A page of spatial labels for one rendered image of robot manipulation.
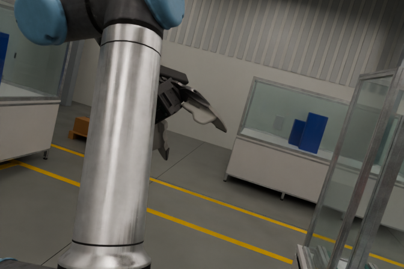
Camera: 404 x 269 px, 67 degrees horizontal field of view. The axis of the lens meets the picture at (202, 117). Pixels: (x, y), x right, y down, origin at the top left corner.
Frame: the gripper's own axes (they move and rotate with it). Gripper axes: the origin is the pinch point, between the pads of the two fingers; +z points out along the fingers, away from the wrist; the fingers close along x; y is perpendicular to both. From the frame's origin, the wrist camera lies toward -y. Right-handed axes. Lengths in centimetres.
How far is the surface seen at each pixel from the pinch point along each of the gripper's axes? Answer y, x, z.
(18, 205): -129, -298, 13
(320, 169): -446, -92, 253
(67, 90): -594, -626, -135
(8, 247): -77, -252, 32
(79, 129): -369, -427, -23
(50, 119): -255, -338, -54
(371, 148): -85, 21, 58
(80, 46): -645, -542, -216
